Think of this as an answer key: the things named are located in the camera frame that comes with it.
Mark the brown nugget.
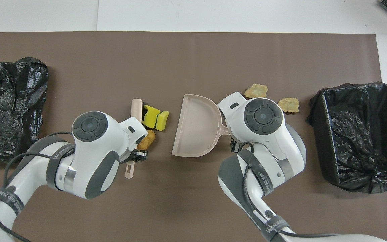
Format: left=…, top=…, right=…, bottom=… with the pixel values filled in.
left=137, top=130, right=156, bottom=151

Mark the wide yellow green sponge piece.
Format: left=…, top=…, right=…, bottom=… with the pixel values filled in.
left=142, top=105, right=161, bottom=129

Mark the narrow yellow green sponge piece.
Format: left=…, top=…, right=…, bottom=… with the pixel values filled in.
left=155, top=111, right=170, bottom=131

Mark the pink plastic dustpan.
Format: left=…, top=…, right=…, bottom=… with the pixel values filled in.
left=172, top=94, right=231, bottom=158

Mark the beige hand brush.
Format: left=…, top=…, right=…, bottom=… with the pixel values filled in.
left=125, top=98, right=143, bottom=179

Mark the tan paper scrap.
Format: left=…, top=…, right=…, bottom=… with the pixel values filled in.
left=244, top=83, right=268, bottom=99
left=278, top=97, right=300, bottom=113

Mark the open bin with black liner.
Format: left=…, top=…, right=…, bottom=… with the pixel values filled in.
left=307, top=82, right=387, bottom=194

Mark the covered black plastic bag bin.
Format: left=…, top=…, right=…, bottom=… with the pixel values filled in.
left=0, top=56, right=49, bottom=164

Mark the brown table mat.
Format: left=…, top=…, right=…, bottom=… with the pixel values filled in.
left=0, top=31, right=387, bottom=242

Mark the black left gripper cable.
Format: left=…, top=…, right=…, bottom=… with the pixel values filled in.
left=0, top=131, right=76, bottom=242

